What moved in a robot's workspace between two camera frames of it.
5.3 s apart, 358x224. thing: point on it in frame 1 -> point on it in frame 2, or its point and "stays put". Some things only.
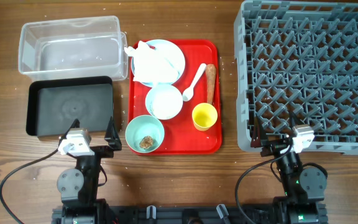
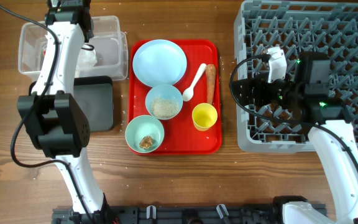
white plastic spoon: (188, 93) stays put
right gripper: (272, 147) -> (259, 83)
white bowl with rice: (303, 137) -> (278, 67)
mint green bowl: (144, 134) stays put
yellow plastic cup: (204, 115) stays put
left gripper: (113, 145) -> (91, 35)
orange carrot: (211, 71) stays put
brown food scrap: (146, 142) stays put
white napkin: (151, 65) -> (86, 58)
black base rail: (314, 213) stays put
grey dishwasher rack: (316, 60) stays put
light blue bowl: (163, 101) stays put
